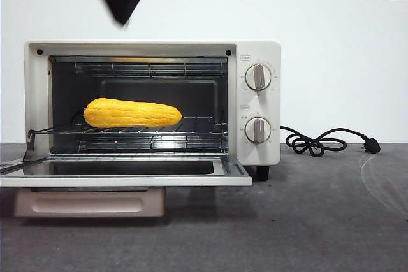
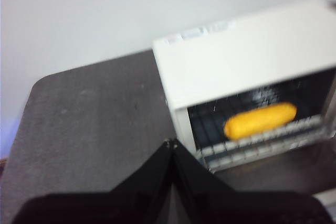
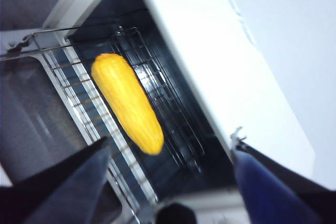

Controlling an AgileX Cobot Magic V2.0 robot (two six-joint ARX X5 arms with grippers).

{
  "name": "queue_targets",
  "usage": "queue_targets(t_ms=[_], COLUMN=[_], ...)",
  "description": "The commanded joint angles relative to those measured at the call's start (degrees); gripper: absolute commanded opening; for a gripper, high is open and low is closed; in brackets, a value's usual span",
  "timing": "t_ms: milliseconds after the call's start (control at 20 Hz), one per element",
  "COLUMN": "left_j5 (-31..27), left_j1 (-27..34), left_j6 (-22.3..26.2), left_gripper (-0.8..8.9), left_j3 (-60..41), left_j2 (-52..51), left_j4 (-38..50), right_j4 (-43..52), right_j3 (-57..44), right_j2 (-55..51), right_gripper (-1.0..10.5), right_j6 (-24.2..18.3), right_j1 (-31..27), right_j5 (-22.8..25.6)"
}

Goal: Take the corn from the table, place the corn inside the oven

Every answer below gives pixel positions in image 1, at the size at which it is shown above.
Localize cream Toshiba toaster oven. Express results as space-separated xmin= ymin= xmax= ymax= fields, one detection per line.
xmin=24 ymin=39 xmax=282 ymax=182

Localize yellow corn cob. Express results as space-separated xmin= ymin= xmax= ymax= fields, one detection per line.
xmin=83 ymin=97 xmax=184 ymax=128

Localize metal wire oven rack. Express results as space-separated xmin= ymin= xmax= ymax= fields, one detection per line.
xmin=31 ymin=117 xmax=229 ymax=136

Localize black power cable with plug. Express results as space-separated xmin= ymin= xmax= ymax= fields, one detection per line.
xmin=280 ymin=125 xmax=382 ymax=158

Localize glass oven door with handle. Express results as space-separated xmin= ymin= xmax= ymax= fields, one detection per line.
xmin=0 ymin=129 xmax=253 ymax=218

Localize cream oven knob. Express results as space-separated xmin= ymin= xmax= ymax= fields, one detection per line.
xmin=244 ymin=63 xmax=272 ymax=92
xmin=245 ymin=117 xmax=272 ymax=144

